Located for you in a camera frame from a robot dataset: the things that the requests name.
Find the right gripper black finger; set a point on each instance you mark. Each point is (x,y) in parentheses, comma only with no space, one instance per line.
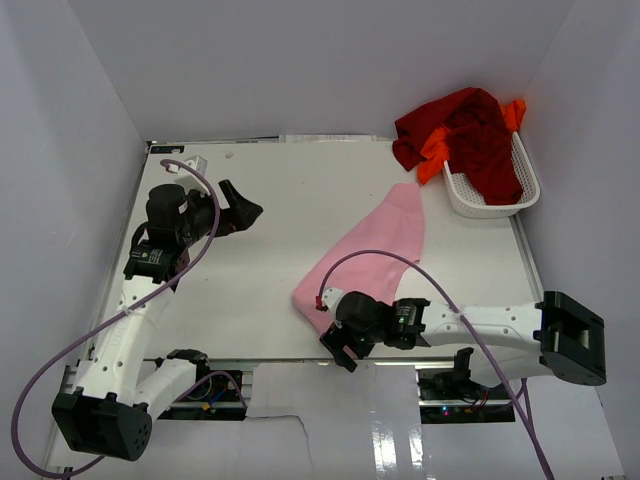
(332,341)
(345,356)

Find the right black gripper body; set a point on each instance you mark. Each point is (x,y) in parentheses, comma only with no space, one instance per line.
(359,342)

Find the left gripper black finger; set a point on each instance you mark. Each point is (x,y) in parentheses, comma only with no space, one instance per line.
(242,215)
(232,196)

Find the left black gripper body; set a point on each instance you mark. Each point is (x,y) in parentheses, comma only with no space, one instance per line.
(202,219)

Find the pink t shirt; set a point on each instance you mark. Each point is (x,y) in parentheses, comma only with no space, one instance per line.
(396,225)

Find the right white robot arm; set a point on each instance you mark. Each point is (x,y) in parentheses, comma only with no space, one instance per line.
(557,336)

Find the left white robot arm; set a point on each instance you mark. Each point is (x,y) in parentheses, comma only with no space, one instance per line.
(110,412)

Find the black label sticker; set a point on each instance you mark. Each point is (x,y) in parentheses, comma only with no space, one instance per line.
(166,149)

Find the orange t shirt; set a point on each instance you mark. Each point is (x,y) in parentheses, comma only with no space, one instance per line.
(435,150)

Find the dark red t shirt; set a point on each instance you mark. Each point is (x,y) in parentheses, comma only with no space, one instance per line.
(479,142)

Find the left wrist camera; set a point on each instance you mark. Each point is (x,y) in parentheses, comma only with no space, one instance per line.
(185,178)

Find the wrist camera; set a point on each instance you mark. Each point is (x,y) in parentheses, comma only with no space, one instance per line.
(329,299)
(185,178)

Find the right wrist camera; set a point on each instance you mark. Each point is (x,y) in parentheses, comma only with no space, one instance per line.
(329,299)

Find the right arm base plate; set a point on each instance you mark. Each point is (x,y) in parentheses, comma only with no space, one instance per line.
(448,396)

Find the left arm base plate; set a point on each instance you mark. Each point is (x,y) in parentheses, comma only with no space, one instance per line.
(218,399)

